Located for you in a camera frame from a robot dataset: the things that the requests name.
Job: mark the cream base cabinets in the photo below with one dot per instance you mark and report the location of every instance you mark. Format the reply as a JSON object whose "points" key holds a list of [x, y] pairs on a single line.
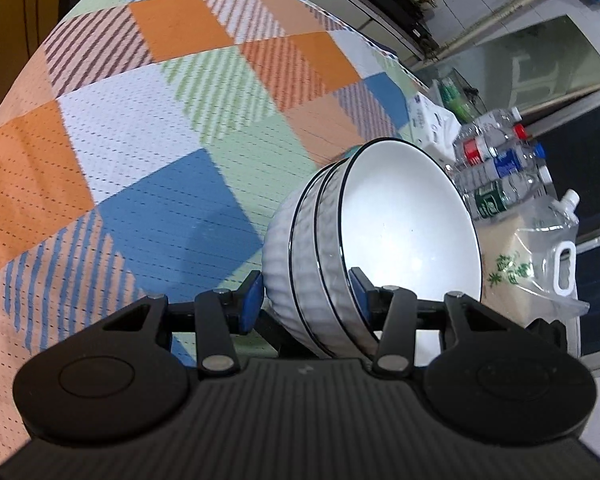
{"points": [[350, 17]]}

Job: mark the clear white cap water bottle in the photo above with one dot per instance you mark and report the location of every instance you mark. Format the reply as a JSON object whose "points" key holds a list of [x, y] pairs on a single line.
{"points": [[495, 119]]}

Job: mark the cream pipe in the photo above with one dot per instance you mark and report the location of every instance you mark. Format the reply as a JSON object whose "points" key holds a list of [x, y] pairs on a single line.
{"points": [[520, 2]]}

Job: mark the green bottle in holder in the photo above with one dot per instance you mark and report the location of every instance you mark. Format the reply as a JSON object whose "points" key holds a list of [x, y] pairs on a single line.
{"points": [[451, 97]]}

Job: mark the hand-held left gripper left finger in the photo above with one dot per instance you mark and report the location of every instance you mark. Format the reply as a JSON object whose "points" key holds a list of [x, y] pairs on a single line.
{"points": [[247, 305]]}

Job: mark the black gas stove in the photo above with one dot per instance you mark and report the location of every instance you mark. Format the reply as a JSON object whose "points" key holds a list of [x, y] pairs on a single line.
{"points": [[380, 0]]}

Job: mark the checkered patchwork tablecloth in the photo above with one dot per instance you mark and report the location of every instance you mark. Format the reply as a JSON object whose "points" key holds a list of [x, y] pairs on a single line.
{"points": [[130, 135]]}

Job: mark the white tissue pack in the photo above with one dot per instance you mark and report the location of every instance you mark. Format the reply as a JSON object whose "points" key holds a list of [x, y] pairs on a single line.
{"points": [[430, 120]]}

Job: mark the green label water bottle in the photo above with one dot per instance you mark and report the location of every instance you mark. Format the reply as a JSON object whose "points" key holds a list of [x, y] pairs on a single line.
{"points": [[490, 202]]}

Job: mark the white ribbed bowl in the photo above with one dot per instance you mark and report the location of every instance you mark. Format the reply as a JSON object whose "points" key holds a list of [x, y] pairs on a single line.
{"points": [[405, 220], [277, 260], [305, 260]]}

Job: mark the clear rice bag with spout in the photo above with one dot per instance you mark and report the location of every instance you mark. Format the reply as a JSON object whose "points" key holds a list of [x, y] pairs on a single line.
{"points": [[510, 260]]}

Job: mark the blue label water bottle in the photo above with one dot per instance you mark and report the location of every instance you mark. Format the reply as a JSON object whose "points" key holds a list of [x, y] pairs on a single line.
{"points": [[505, 164]]}

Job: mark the red label water bottle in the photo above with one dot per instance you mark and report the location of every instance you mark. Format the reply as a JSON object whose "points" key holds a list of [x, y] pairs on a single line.
{"points": [[472, 150]]}

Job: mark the blue fried egg plate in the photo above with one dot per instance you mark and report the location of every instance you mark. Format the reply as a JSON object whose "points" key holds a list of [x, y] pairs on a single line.
{"points": [[352, 152]]}

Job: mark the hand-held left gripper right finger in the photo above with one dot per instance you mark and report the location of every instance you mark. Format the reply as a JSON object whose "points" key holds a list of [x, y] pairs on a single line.
{"points": [[358, 287]]}

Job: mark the yellow wooden door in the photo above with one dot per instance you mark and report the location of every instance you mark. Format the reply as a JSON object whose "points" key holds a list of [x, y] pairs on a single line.
{"points": [[0, 20]]}

